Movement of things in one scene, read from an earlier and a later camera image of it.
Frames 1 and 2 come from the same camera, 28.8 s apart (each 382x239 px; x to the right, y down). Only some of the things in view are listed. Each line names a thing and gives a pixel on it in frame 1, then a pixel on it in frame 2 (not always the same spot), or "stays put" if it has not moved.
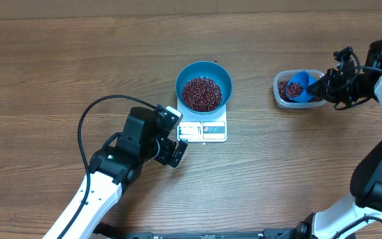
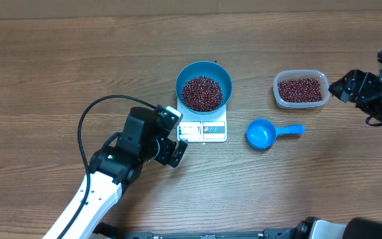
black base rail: (274, 234) stays put
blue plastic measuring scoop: (305, 79) → (261, 133)
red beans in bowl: (201, 94) stays put
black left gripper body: (164, 151) stays put
